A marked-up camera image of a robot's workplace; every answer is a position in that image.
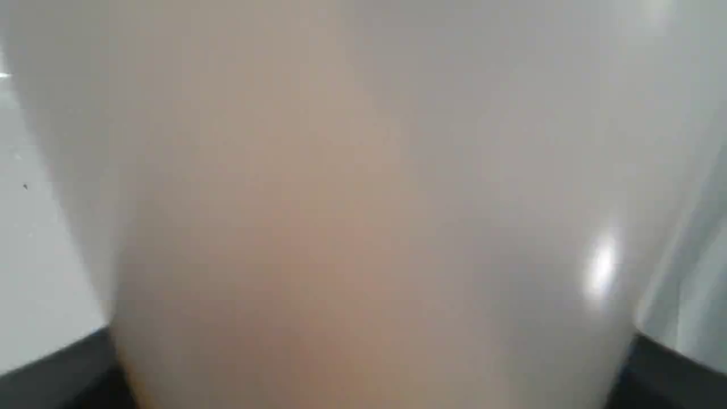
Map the translucent squeeze bottle amber liquid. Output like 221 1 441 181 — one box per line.
2 1 725 408

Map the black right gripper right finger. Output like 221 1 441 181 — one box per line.
605 332 726 408

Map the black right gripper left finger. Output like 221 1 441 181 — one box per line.
1 328 137 408

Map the grey backdrop cloth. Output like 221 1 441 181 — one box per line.
634 143 726 373

